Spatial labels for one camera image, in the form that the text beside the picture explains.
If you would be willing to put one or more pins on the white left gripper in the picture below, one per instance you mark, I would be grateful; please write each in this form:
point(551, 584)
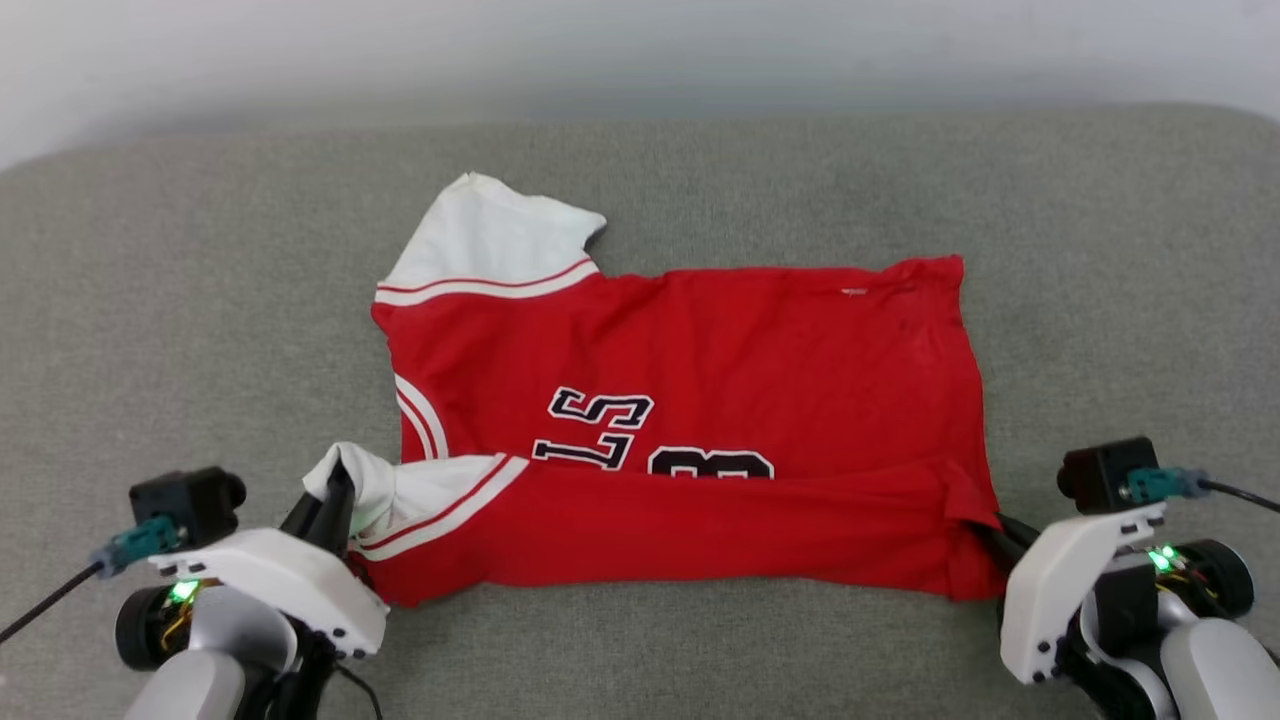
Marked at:
point(280, 585)

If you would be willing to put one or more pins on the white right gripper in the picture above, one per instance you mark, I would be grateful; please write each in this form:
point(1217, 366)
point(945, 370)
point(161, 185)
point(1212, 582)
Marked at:
point(1055, 590)

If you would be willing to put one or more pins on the red and white jersey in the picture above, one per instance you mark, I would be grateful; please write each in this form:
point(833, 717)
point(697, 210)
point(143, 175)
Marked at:
point(720, 340)

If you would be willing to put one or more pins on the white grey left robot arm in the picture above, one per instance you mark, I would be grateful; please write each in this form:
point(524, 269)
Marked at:
point(200, 660)

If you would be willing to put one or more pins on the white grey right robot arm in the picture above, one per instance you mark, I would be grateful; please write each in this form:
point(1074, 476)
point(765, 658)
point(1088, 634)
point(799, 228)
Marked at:
point(1190, 640)

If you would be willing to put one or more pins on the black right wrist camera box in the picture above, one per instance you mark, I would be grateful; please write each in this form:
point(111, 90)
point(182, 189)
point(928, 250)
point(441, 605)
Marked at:
point(1100, 475)

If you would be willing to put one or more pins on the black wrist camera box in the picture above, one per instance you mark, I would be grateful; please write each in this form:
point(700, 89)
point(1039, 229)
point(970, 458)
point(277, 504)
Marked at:
point(190, 500)
point(1100, 475)

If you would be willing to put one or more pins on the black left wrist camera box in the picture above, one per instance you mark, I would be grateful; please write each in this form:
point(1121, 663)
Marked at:
point(190, 500)

